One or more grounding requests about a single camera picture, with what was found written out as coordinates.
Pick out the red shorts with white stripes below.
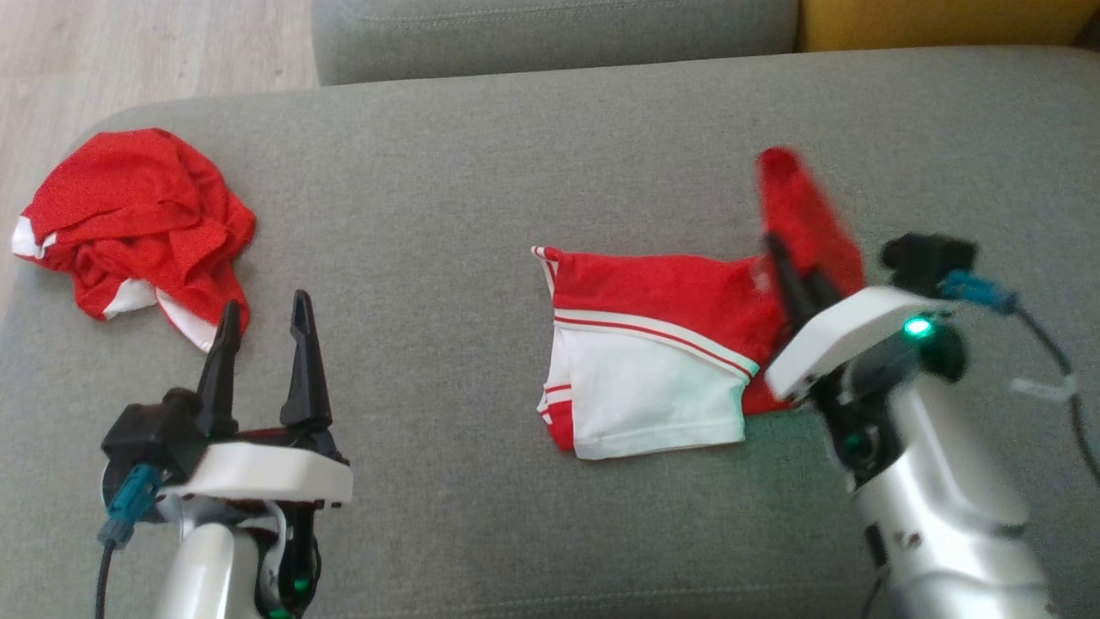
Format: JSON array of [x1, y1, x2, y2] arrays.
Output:
[[11, 129, 257, 353]]

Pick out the grey fabric sofa seat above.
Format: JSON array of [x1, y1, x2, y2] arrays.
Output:
[[0, 47, 1100, 619]]

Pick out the grey sofa back cushion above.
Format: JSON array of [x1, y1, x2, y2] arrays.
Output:
[[311, 0, 800, 87]]

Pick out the white cable tag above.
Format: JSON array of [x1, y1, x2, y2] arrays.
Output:
[[1010, 374, 1079, 403]]

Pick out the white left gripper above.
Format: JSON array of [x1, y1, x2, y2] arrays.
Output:
[[162, 290, 353, 510]]

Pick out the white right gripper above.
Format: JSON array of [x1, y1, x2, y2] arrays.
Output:
[[763, 232, 955, 405]]

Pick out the yellow sofa cushion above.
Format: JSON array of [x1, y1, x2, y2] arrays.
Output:
[[797, 0, 1100, 54]]

